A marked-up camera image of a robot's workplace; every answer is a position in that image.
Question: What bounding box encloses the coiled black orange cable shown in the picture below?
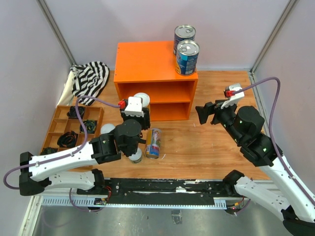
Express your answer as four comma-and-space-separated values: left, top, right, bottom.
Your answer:
57, 131, 78, 148

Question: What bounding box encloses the tall blue colourful can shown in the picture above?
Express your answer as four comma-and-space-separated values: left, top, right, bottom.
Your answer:
145, 128, 162, 159

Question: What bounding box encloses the small green can white lid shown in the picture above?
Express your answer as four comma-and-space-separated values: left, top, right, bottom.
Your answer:
128, 148, 142, 164

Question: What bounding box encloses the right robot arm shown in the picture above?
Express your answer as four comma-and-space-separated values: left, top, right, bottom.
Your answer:
195, 100, 315, 236

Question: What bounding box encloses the dark blue tin can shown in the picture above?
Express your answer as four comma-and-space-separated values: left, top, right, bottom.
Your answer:
173, 25, 196, 55

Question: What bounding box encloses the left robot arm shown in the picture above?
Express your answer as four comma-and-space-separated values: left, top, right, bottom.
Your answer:
19, 107, 151, 196

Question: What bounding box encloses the coiled black cable top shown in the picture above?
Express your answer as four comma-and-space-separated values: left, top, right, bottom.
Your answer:
67, 105, 85, 119

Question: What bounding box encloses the wooden compartment tray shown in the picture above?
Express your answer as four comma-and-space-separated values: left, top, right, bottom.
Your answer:
40, 106, 104, 155

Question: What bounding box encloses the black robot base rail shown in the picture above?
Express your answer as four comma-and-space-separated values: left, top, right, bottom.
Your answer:
75, 178, 241, 206

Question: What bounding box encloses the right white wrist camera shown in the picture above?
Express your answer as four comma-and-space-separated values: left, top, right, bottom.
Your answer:
220, 83, 245, 109

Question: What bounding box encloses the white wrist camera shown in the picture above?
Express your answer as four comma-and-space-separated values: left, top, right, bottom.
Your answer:
118, 96, 144, 117
220, 83, 245, 109

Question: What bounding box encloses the orange wooden shelf cabinet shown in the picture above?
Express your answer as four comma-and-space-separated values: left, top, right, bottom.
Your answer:
114, 41, 198, 121

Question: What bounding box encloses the coiled black green cable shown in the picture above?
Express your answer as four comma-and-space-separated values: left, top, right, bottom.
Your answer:
79, 119, 98, 135

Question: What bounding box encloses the yellow can with white lid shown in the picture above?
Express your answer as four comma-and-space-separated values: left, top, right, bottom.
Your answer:
134, 92, 150, 108

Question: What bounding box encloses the coiled black cable bottom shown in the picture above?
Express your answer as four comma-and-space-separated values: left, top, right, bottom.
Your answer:
39, 147, 59, 156

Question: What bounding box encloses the black white striped cloth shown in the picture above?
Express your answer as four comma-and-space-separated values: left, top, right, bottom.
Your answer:
70, 61, 110, 98

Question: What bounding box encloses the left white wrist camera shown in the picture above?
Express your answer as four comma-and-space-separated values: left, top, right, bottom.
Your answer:
118, 96, 144, 117

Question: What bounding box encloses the blue yellow tin can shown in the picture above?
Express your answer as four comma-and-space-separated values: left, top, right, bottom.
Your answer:
175, 40, 200, 76

